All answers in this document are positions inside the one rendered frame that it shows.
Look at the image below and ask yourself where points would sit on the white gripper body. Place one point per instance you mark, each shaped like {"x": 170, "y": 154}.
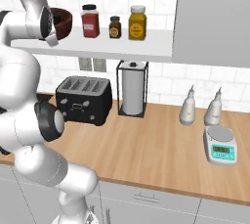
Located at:
{"x": 52, "y": 40}

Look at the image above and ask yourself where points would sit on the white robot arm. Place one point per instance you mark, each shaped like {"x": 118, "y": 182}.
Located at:
{"x": 19, "y": 81}

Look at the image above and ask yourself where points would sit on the brown bowl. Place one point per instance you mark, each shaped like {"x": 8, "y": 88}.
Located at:
{"x": 64, "y": 22}

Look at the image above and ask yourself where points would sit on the grey base cabinet door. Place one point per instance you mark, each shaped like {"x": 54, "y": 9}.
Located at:
{"x": 19, "y": 198}
{"x": 224, "y": 213}
{"x": 136, "y": 216}

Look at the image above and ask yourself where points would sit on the red spice jar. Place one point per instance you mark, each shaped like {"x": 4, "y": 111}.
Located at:
{"x": 90, "y": 22}

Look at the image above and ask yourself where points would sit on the black hob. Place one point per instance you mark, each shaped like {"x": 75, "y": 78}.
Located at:
{"x": 45, "y": 97}

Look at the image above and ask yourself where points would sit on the small dark spice jar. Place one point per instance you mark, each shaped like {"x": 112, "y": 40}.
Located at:
{"x": 115, "y": 29}

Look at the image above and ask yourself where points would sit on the black toaster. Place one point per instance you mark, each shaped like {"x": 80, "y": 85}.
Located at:
{"x": 84, "y": 104}

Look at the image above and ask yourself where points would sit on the yellow spice jar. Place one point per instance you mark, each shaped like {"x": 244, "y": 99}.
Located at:
{"x": 137, "y": 25}

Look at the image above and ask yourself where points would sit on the white paper towel roll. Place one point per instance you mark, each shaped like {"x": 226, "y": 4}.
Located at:
{"x": 133, "y": 91}

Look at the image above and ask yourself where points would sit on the white squeeze bottle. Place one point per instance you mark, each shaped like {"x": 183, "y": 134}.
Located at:
{"x": 187, "y": 110}
{"x": 213, "y": 112}

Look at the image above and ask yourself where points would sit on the white kitchen scale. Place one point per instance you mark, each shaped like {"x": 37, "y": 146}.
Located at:
{"x": 221, "y": 146}

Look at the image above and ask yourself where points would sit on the grey drawer front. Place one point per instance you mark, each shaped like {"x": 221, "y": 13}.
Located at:
{"x": 175, "y": 203}

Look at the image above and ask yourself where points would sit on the grey wall outlet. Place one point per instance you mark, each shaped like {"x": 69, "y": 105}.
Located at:
{"x": 85, "y": 64}
{"x": 99, "y": 65}

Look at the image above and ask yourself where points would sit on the white wall shelf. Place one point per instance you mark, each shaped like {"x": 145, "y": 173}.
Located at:
{"x": 107, "y": 47}

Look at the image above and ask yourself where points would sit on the grey wall cabinet door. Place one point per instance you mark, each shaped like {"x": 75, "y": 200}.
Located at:
{"x": 215, "y": 19}

